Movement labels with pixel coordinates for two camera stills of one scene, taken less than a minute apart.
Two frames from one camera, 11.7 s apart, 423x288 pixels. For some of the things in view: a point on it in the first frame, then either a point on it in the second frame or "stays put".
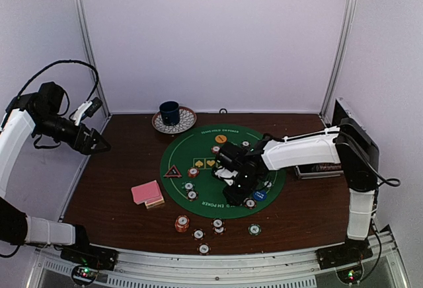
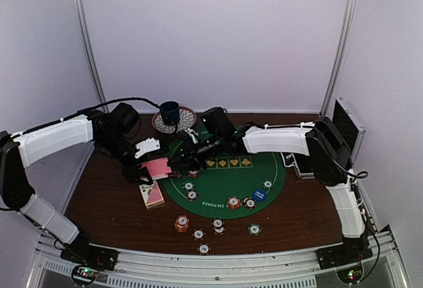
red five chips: x=193 y=172 stays put
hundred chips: x=250 y=203 stays put
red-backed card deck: x=150 y=193 -> x=158 y=168
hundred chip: x=217 y=222 stays put
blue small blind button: x=260 y=195 stays put
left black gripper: x=83 y=146 -> x=134 y=174
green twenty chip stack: x=254 y=229 stays put
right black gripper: x=236 y=199 -> x=191 y=155
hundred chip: x=192 y=195 stays put
